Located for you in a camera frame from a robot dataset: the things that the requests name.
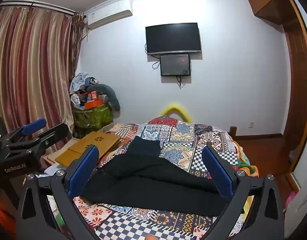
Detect white curtain rail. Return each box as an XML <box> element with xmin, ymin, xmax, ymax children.
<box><xmin>0</xmin><ymin>1</ymin><xmax>77</xmax><ymax>15</ymax></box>

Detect striped red beige curtain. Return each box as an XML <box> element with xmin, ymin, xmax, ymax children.
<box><xmin>0</xmin><ymin>5</ymin><xmax>85</xmax><ymax>155</ymax></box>

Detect green patterned basket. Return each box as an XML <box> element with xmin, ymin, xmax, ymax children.
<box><xmin>73</xmin><ymin>105</ymin><xmax>114</xmax><ymax>137</ymax></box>

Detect small black wall monitor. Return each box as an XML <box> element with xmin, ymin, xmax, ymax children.
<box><xmin>160</xmin><ymin>53</ymin><xmax>191</xmax><ymax>77</ymax></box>

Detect black wall television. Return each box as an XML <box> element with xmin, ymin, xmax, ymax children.
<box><xmin>145</xmin><ymin>22</ymin><xmax>202</xmax><ymax>55</ymax></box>

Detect light wooden board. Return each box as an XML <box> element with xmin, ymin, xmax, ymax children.
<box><xmin>43</xmin><ymin>152</ymin><xmax>67</xmax><ymax>171</ymax></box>

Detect white door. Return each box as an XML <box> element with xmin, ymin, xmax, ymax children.
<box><xmin>285</xmin><ymin>0</ymin><xmax>307</xmax><ymax>240</ymax></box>

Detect yellow curved foam tube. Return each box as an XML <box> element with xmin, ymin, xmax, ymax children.
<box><xmin>160</xmin><ymin>102</ymin><xmax>193</xmax><ymax>123</ymax></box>

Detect wooden lap desk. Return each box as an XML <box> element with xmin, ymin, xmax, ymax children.
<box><xmin>55</xmin><ymin>131</ymin><xmax>121</xmax><ymax>168</ymax></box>

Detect dark teal garment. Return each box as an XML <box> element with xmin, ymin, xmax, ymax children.
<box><xmin>126</xmin><ymin>136</ymin><xmax>161</xmax><ymax>158</ymax></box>

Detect pile of mixed clothes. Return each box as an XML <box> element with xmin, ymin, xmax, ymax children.
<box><xmin>69</xmin><ymin>73</ymin><xmax>99</xmax><ymax>106</ymax></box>

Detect orange box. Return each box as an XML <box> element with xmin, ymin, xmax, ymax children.
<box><xmin>84</xmin><ymin>99</ymin><xmax>104</xmax><ymax>110</ymax></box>

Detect patchwork printed blanket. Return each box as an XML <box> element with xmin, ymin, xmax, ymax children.
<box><xmin>73</xmin><ymin>116</ymin><xmax>259</xmax><ymax>240</ymax></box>

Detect white air conditioner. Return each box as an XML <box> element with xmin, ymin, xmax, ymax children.
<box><xmin>85</xmin><ymin>0</ymin><xmax>133</xmax><ymax>31</ymax></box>

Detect black pants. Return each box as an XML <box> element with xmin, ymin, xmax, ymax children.
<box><xmin>81</xmin><ymin>152</ymin><xmax>234</xmax><ymax>217</ymax></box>

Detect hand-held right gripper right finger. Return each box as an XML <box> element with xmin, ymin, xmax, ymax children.
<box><xmin>202</xmin><ymin>144</ymin><xmax>287</xmax><ymax>240</ymax></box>

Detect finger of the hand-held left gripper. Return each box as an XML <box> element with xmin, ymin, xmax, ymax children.
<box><xmin>25</xmin><ymin>122</ymin><xmax>69</xmax><ymax>153</ymax></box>
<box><xmin>2</xmin><ymin>118</ymin><xmax>47</xmax><ymax>146</ymax></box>

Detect grey long pillow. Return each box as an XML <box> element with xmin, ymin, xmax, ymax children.
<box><xmin>93</xmin><ymin>83</ymin><xmax>121</xmax><ymax>112</ymax></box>

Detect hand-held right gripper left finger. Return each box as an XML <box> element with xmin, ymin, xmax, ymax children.
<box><xmin>15</xmin><ymin>144</ymin><xmax>102</xmax><ymax>240</ymax></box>

